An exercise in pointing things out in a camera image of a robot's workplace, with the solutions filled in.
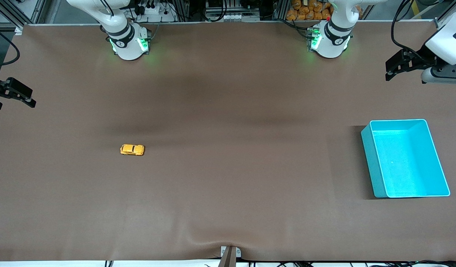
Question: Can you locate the cyan plastic bin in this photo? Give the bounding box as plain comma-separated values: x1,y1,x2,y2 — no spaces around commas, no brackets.
361,119,451,199

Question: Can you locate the yellow beetle toy car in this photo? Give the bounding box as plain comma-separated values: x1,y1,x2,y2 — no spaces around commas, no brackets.
120,144,145,156

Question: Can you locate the orange packaged snacks pile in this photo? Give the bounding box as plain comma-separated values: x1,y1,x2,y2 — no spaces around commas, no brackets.
286,0,362,21

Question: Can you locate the white power strip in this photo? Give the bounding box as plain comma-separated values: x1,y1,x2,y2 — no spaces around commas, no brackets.
137,2,169,17

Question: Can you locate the white connector block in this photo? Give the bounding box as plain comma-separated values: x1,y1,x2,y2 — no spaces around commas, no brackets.
209,13,260,22

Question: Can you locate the brown table mat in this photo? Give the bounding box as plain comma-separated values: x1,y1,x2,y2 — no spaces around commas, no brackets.
0,20,456,262

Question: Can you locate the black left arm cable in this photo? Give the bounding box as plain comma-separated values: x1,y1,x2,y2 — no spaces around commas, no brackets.
390,0,436,63

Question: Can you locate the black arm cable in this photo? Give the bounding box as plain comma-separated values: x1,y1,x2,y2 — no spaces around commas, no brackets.
390,0,436,63
0,24,20,67

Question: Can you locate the aluminium frame rail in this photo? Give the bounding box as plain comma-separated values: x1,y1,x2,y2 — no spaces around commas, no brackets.
434,0,456,30
0,0,47,34

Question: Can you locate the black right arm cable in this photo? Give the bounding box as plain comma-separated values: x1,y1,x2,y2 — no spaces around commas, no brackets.
0,24,20,67

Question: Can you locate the silver table clamp bracket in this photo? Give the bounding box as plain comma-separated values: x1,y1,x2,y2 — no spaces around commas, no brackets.
221,245,242,267

